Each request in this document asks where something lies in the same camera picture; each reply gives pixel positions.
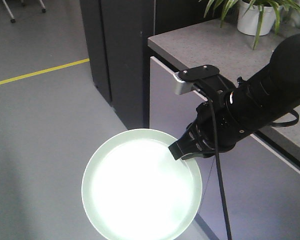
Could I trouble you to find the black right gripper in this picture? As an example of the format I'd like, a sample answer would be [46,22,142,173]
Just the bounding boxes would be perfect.
[168,101,243,160]

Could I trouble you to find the light green round plate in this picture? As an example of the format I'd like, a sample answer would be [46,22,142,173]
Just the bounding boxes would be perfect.
[81,128,203,240]

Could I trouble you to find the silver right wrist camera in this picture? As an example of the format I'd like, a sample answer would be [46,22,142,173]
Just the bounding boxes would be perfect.
[172,64,220,96]

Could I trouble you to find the chair legs with casters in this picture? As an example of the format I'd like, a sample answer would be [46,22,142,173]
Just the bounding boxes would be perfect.
[0,0,47,24]

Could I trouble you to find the black camera cable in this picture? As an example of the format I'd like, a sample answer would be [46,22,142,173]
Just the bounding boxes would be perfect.
[194,86,233,240]

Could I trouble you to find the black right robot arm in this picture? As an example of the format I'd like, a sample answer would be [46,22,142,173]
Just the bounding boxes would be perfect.
[169,34,300,160]

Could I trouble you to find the green potted plant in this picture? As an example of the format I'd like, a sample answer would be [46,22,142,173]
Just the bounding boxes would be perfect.
[203,0,300,50]

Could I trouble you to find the white plant pot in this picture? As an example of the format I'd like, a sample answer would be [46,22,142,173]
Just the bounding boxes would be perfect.
[237,0,276,36]

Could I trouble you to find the dark tall cabinet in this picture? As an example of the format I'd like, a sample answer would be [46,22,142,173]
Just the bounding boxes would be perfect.
[79,0,222,129]

